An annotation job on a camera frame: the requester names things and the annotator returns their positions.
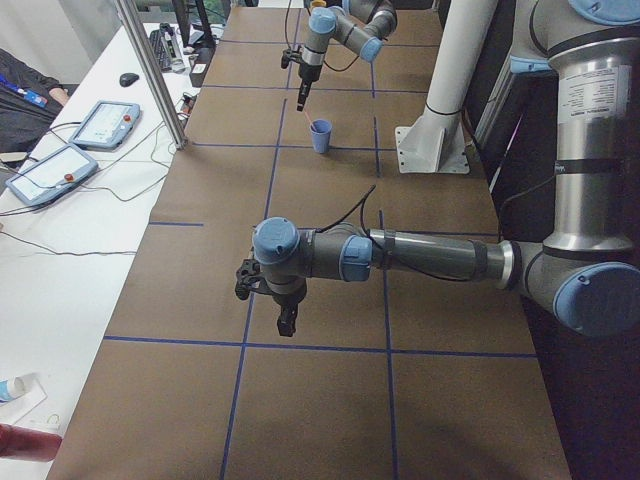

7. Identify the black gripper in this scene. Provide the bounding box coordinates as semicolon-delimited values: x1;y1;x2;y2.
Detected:
296;77;315;112
272;284;307;337

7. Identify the blue ribbed cup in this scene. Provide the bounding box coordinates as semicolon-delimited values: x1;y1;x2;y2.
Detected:
310;119;332;154

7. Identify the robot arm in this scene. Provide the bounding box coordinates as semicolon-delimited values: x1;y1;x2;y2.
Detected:
235;1;639;338
281;1;398;112

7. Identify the black keyboard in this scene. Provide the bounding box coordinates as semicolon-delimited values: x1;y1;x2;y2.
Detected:
149;25;175;72

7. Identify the black computer mouse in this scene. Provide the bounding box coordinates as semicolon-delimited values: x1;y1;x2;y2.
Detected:
119;72;139;88

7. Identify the upper teach pendant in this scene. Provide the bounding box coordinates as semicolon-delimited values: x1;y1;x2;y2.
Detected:
69;100;141;151

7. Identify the teach pendant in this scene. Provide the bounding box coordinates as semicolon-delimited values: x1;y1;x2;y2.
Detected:
69;100;141;151
5;144;98;207

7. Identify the lower teach pendant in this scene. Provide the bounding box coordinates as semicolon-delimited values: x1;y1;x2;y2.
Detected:
5;144;98;207

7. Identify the person in dark clothes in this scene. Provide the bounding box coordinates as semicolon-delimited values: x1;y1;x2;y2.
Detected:
1;50;70;153

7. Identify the white blue tube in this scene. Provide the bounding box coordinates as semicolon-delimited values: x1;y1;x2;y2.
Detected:
0;375;37;404

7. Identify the red bottle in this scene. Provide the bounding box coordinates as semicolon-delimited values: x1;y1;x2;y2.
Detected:
1;424;62;462

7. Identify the black camera mount wrist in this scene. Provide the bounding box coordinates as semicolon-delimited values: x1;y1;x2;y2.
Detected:
280;45;303;69
234;258;271;301

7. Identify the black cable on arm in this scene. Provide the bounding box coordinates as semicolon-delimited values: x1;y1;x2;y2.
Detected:
319;183;481;282
283;0;366;72

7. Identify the white camera mast base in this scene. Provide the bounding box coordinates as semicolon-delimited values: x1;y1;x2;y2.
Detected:
395;0;498;175

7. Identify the aluminium frame post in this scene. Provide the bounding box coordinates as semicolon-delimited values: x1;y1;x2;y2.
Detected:
114;0;187;150

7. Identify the green cable on desk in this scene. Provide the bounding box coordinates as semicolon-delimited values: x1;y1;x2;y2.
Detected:
0;119;181;259

